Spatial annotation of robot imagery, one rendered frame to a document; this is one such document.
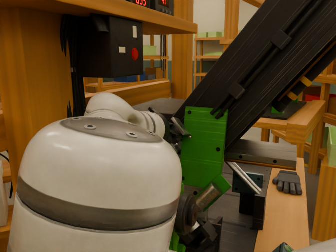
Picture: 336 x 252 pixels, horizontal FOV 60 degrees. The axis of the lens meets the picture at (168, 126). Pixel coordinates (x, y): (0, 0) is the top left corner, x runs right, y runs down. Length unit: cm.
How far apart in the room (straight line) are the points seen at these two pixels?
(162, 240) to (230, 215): 86
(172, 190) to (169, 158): 2
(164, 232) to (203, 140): 62
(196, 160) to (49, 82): 41
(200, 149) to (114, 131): 63
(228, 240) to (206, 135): 31
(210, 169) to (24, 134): 45
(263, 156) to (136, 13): 52
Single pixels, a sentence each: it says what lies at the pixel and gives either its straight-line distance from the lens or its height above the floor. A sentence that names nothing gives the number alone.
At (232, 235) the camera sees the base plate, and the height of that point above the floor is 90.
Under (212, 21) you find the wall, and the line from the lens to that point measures 1068.
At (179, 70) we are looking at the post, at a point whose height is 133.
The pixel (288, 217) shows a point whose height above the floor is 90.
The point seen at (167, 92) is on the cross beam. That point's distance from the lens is 155.
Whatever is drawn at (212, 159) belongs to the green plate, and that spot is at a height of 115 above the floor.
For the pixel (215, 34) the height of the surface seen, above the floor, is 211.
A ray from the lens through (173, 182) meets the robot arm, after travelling 15.
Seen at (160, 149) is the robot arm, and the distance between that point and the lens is 15.
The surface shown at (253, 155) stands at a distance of 87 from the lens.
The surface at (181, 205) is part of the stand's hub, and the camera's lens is 53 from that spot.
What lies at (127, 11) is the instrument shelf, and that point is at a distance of 80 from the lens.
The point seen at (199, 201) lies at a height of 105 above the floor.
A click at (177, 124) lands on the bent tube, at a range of 75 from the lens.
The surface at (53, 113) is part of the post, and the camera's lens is 75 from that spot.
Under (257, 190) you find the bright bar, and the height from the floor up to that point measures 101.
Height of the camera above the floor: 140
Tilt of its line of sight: 13 degrees down
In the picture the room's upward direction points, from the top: straight up
